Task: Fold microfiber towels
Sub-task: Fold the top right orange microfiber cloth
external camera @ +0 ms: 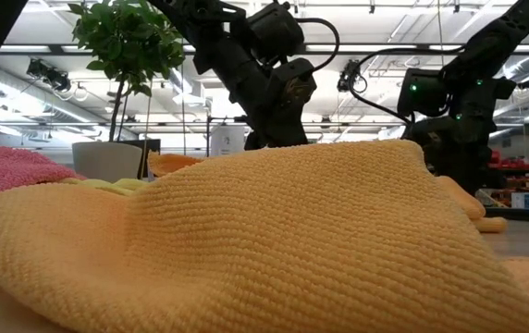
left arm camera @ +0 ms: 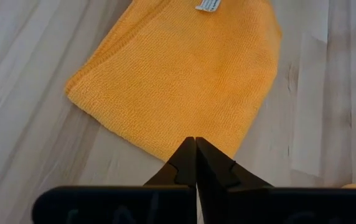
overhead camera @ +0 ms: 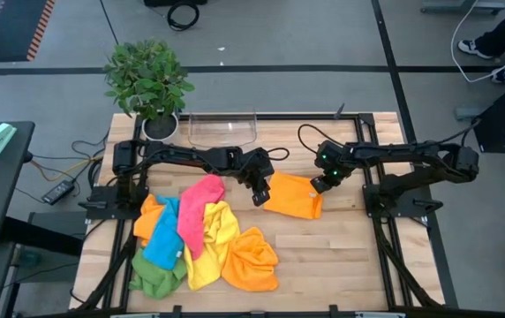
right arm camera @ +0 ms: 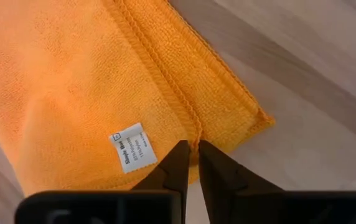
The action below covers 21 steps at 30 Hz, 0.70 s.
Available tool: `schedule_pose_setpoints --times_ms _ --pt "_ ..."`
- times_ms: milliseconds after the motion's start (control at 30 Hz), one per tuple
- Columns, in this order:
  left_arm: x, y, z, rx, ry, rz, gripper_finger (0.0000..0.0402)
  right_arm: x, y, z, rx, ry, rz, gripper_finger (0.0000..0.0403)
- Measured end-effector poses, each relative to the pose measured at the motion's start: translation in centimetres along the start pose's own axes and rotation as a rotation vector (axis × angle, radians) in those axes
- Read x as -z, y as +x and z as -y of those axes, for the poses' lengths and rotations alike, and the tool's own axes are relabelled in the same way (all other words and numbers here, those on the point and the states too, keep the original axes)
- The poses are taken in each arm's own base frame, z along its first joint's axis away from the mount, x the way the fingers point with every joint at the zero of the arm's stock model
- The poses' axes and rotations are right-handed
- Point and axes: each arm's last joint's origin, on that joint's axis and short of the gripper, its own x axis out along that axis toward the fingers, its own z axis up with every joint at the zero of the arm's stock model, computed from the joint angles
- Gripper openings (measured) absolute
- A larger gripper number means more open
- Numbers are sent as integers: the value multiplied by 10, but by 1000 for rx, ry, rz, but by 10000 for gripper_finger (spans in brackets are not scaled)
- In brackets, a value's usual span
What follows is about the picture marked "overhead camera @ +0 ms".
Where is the pink microfiber towel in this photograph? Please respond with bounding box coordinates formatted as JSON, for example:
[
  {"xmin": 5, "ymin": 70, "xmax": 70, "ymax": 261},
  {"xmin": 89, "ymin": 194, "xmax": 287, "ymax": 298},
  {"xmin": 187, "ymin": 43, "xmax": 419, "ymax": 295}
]
[{"xmin": 176, "ymin": 174, "xmax": 226, "ymax": 261}]

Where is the yellow floor cable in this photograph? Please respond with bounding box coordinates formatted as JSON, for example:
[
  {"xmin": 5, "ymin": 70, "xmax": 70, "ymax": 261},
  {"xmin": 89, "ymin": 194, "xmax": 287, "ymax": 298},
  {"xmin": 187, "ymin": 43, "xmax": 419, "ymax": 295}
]
[{"xmin": 29, "ymin": 154, "xmax": 106, "ymax": 183}]

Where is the teal floor object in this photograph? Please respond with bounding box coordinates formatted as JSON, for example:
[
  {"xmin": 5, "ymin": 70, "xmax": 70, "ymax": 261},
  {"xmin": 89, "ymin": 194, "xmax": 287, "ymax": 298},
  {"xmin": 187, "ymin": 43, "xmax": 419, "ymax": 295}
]
[{"xmin": 13, "ymin": 250, "xmax": 41, "ymax": 269}]

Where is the clear plastic bin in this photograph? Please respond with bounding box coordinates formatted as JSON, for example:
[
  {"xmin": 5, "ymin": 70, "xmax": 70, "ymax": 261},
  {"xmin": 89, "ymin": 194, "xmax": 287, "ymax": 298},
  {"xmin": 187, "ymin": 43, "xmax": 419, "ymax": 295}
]
[{"xmin": 187, "ymin": 110, "xmax": 258, "ymax": 149}]

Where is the blue microfiber towel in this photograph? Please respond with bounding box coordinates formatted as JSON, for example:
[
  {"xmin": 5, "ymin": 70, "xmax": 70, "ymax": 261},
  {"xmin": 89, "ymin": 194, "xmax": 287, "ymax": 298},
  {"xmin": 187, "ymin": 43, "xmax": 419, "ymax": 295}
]
[{"xmin": 141, "ymin": 196, "xmax": 186, "ymax": 271}]

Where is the white floor cable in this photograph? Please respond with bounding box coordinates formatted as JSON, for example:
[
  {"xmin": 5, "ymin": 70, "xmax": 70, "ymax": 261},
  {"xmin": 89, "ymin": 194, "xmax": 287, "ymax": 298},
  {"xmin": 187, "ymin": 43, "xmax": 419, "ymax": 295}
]
[{"xmin": 449, "ymin": 0, "xmax": 505, "ymax": 84}]

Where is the green microfiber towel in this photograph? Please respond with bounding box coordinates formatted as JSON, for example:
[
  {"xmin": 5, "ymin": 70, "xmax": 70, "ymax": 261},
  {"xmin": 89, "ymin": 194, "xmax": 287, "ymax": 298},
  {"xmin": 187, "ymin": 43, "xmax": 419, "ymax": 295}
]
[{"xmin": 128, "ymin": 246, "xmax": 188, "ymax": 300}]

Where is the black aluminium table frame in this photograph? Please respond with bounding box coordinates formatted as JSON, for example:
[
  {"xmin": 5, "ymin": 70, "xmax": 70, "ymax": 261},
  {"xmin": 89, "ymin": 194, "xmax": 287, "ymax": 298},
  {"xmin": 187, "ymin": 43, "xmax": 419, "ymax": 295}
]
[{"xmin": 69, "ymin": 112, "xmax": 459, "ymax": 318}]

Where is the coiled black cable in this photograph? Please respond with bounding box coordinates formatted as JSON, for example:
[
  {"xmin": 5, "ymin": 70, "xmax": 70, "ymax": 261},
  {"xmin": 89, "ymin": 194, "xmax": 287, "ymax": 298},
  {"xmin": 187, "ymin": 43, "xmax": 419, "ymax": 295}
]
[{"xmin": 167, "ymin": 2, "xmax": 200, "ymax": 32}]

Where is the black mat orange striped edge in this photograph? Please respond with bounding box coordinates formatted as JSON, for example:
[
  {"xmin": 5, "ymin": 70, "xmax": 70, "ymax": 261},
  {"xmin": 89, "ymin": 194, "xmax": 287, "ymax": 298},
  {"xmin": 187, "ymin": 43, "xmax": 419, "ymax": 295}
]
[{"xmin": 0, "ymin": 0, "xmax": 57, "ymax": 63}]

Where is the yellow microfiber towel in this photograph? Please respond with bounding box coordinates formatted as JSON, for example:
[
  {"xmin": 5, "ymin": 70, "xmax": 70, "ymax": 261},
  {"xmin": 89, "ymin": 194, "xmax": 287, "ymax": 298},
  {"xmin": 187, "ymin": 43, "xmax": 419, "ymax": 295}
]
[{"xmin": 184, "ymin": 201, "xmax": 241, "ymax": 292}]

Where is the black floor box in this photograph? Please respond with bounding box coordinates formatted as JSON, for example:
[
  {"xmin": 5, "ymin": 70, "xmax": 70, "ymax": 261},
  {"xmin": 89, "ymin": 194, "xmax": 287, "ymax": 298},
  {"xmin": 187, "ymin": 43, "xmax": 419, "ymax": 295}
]
[{"xmin": 143, "ymin": 0, "xmax": 208, "ymax": 7}]

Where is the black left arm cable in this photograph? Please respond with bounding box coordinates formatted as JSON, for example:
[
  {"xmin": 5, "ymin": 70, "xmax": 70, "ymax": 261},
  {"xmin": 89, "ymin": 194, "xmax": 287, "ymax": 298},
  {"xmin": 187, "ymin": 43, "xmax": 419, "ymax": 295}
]
[{"xmin": 264, "ymin": 147, "xmax": 290, "ymax": 163}]

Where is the black floor cable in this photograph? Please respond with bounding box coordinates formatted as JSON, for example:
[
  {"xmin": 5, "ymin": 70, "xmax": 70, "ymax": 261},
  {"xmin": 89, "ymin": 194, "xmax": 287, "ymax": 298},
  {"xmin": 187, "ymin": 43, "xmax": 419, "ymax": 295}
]
[{"xmin": 70, "ymin": 132, "xmax": 112, "ymax": 189}]

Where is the green leafy plant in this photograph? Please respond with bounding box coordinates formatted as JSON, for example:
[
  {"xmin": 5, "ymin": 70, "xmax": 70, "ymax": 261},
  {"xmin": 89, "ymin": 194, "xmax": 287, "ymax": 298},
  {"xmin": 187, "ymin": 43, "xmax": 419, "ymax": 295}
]
[{"xmin": 102, "ymin": 38, "xmax": 195, "ymax": 121}]

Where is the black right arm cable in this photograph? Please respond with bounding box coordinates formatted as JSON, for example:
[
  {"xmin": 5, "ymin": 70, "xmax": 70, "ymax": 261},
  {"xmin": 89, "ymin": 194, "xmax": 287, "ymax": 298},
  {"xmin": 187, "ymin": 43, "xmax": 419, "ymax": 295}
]
[{"xmin": 297, "ymin": 123, "xmax": 334, "ymax": 155}]

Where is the white plant pot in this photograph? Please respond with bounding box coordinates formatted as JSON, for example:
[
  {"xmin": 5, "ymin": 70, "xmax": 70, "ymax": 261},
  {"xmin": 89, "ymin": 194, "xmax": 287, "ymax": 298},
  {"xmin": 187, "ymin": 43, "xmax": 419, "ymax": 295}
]
[{"xmin": 140, "ymin": 112, "xmax": 180, "ymax": 142}]

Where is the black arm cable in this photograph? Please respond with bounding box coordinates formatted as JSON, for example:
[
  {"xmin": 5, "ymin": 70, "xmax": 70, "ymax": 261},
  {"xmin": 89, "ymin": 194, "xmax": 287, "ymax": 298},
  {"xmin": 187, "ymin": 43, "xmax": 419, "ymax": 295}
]
[
  {"xmin": 297, "ymin": 123, "xmax": 334, "ymax": 155},
  {"xmin": 264, "ymin": 147, "xmax": 290, "ymax": 163}
]

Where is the black power adapter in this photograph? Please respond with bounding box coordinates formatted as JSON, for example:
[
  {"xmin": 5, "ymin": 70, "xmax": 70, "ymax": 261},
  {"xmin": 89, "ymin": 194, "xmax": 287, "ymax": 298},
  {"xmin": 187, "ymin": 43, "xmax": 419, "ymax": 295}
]
[{"xmin": 41, "ymin": 179, "xmax": 76, "ymax": 206}]

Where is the grey desk foot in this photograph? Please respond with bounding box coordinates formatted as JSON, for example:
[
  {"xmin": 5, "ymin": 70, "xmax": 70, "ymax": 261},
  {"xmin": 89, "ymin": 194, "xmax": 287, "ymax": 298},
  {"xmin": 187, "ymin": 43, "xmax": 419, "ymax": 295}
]
[
  {"xmin": 419, "ymin": 0, "xmax": 505, "ymax": 14},
  {"xmin": 455, "ymin": 107, "xmax": 486, "ymax": 122}
]

